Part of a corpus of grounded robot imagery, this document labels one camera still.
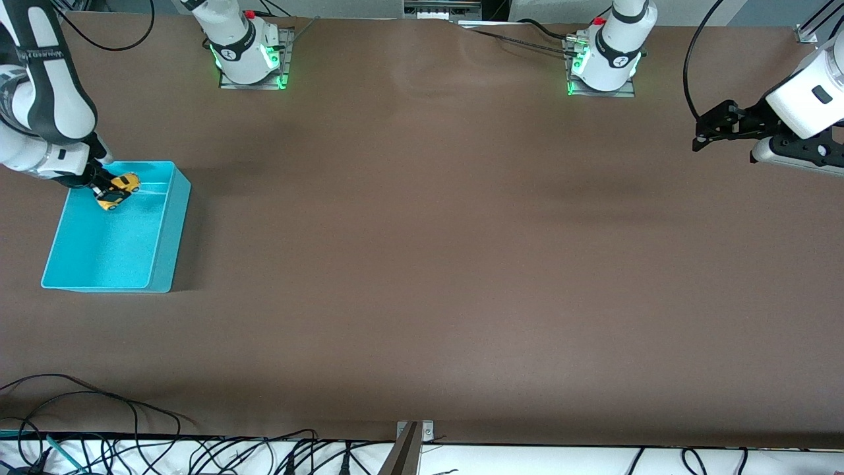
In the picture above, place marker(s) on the yellow beetle toy car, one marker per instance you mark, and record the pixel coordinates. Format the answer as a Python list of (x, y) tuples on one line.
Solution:
[(128, 179)]

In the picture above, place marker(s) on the grey metal bar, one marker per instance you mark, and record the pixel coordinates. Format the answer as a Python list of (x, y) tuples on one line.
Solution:
[(403, 455)]

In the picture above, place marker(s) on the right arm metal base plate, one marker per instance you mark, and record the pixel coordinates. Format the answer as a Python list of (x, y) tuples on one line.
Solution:
[(287, 59)]

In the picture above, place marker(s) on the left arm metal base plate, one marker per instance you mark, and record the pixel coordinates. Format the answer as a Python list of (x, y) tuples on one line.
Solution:
[(623, 93)]

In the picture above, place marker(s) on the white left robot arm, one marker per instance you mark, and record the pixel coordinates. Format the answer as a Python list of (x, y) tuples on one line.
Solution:
[(616, 46)]

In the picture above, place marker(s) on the metal bracket plate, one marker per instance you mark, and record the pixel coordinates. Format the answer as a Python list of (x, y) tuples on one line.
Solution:
[(427, 432)]

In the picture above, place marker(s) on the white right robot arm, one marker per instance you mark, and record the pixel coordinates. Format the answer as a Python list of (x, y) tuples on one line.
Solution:
[(59, 99)]

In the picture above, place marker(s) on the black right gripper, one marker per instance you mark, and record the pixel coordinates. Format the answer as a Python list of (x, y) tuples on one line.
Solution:
[(96, 174)]

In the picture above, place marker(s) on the aluminium frame rail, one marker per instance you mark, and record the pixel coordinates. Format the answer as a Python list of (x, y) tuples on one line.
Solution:
[(806, 33)]

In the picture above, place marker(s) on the grey power strip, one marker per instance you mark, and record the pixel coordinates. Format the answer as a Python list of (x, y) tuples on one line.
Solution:
[(442, 10)]

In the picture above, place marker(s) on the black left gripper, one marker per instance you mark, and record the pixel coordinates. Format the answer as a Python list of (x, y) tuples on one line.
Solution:
[(750, 121)]

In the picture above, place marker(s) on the turquoise plastic bin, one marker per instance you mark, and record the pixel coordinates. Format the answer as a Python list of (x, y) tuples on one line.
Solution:
[(105, 251)]

